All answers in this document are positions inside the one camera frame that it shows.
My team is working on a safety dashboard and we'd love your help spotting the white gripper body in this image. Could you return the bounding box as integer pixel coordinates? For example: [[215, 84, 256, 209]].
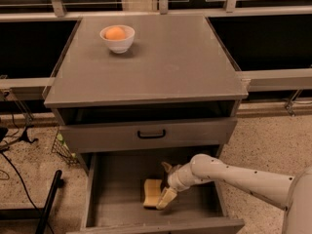
[[167, 163, 209, 192]]

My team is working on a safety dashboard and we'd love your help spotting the yellow sponge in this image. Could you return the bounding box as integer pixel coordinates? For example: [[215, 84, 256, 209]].
[[143, 178, 162, 208]]

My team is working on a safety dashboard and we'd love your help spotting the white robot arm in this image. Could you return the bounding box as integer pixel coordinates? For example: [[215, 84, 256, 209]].
[[156, 154, 312, 234]]

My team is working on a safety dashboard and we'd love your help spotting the grey top drawer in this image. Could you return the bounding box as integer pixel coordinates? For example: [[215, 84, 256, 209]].
[[59, 117, 237, 153]]

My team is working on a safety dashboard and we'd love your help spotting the grey open middle drawer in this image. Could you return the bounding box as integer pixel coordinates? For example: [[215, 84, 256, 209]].
[[69, 148, 245, 234]]

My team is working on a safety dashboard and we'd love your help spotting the grey drawer cabinet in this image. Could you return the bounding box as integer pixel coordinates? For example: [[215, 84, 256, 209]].
[[43, 14, 250, 234]]

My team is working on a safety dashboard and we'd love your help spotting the black stand leg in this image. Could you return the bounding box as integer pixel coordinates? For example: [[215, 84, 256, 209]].
[[35, 170, 62, 234]]

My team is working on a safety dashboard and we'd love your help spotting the white ceramic bowl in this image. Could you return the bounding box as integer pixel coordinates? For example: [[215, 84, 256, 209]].
[[99, 25, 136, 54]]

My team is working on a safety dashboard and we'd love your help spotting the orange fruit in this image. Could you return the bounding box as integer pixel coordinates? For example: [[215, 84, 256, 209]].
[[105, 26, 126, 40]]

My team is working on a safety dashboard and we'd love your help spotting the black tripod stand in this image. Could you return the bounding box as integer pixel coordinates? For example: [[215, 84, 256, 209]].
[[0, 91, 39, 149]]

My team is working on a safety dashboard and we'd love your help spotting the black drawer handle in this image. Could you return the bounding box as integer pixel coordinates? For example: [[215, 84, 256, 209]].
[[136, 130, 167, 139]]

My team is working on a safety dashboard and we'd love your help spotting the wire mesh basket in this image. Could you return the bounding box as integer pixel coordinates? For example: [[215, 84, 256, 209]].
[[51, 131, 79, 166]]

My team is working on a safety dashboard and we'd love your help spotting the metal rail bracket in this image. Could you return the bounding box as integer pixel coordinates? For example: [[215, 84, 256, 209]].
[[285, 90, 302, 117]]

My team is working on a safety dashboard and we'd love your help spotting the black floor cable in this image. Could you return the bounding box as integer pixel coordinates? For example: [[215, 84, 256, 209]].
[[0, 146, 57, 234]]

